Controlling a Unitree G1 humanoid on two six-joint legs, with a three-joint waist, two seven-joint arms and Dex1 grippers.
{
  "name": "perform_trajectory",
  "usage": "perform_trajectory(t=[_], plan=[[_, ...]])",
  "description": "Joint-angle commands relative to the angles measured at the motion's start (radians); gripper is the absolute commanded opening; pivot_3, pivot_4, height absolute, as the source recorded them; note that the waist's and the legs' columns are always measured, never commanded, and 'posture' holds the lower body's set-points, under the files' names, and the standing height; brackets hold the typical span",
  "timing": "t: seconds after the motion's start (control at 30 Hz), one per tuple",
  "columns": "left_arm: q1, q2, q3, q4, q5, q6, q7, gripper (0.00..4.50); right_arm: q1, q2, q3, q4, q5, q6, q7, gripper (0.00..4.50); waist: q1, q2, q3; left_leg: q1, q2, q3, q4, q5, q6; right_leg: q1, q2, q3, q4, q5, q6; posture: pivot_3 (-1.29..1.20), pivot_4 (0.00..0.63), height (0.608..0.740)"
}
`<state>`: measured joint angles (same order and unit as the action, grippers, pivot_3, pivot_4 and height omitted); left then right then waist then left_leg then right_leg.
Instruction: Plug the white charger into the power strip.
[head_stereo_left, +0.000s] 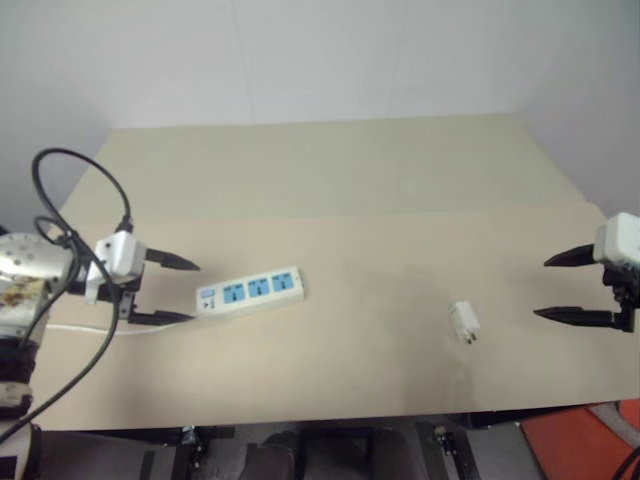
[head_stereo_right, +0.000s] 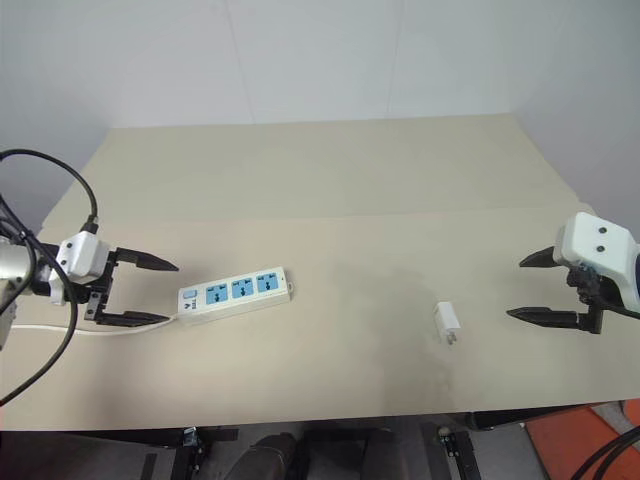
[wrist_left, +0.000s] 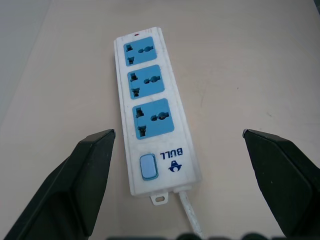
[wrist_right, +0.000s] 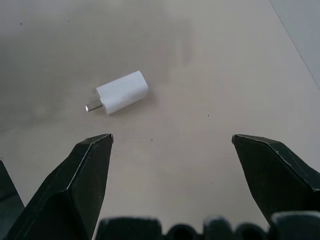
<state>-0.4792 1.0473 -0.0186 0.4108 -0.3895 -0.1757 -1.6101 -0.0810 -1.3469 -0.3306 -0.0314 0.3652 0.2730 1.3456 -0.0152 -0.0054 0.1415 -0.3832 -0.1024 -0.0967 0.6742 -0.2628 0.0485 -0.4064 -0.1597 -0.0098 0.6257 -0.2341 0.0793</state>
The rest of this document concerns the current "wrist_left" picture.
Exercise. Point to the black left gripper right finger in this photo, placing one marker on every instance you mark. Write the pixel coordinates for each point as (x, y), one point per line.
(282, 185)

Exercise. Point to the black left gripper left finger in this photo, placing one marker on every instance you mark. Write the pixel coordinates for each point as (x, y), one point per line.
(65, 190)

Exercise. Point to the white blue power strip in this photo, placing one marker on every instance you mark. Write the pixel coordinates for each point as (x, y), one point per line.
(150, 112)

